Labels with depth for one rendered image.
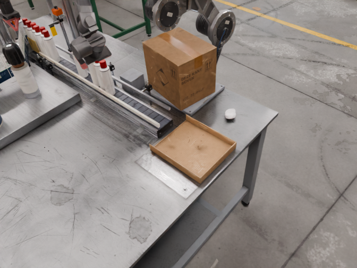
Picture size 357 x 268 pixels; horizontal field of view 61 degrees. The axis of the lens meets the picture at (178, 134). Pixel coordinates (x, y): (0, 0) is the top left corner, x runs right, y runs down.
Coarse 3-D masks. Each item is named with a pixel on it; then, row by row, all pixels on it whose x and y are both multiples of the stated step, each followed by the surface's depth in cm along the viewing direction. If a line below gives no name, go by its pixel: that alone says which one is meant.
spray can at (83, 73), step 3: (72, 54) 166; (75, 60) 168; (75, 63) 170; (78, 63) 169; (78, 66) 171; (78, 69) 172; (81, 69) 172; (84, 69) 174; (78, 72) 175; (81, 72) 174; (84, 72) 174; (87, 72) 177; (81, 75) 175; (84, 75) 175; (87, 75) 177
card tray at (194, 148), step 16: (176, 128) 150; (192, 128) 149; (208, 128) 145; (160, 144) 143; (176, 144) 142; (192, 144) 142; (208, 144) 141; (224, 144) 141; (176, 160) 136; (192, 160) 135; (208, 160) 135; (192, 176) 127
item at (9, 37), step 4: (0, 20) 184; (0, 24) 185; (4, 24) 183; (0, 28) 186; (4, 28) 187; (0, 32) 189; (4, 32) 188; (8, 32) 187; (0, 36) 193; (4, 36) 189; (8, 36) 191; (4, 40) 193; (12, 40) 191; (4, 44) 196; (28, 44) 197
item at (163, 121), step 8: (40, 56) 197; (64, 64) 188; (72, 64) 188; (80, 80) 175; (88, 80) 175; (104, 96) 164; (120, 96) 163; (128, 96) 162; (128, 104) 158; (136, 104) 157; (144, 112) 153; (152, 112) 153; (144, 120) 148; (160, 120) 148; (168, 120) 147; (160, 128) 144
